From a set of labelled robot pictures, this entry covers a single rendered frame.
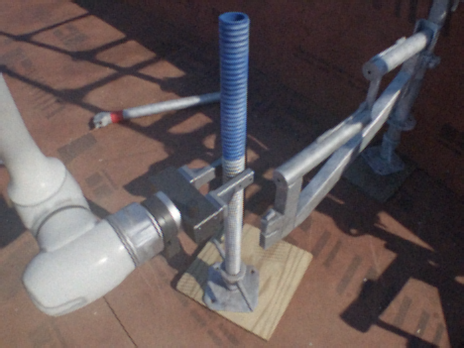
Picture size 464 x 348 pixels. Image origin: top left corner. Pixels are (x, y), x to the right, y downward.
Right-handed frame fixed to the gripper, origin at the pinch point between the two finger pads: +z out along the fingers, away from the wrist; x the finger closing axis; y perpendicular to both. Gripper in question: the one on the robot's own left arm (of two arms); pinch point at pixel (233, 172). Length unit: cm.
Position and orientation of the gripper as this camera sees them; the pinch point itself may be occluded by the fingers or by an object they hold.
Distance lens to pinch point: 60.6
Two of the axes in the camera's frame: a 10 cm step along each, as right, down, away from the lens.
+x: -6.5, -5.5, 5.2
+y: 0.0, -6.8, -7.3
